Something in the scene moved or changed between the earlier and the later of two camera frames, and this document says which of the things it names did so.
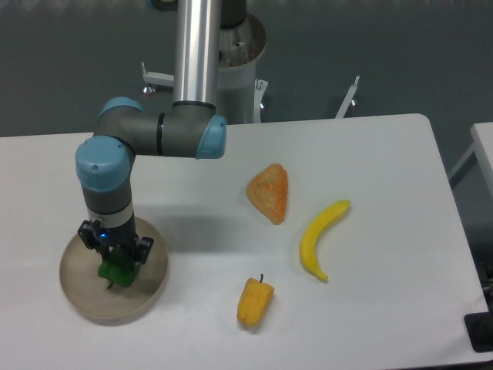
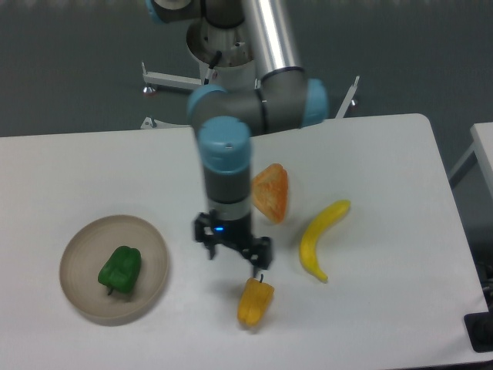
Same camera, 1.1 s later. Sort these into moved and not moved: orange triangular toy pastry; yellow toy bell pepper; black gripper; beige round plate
Moved: black gripper
Not moved: orange triangular toy pastry; yellow toy bell pepper; beige round plate
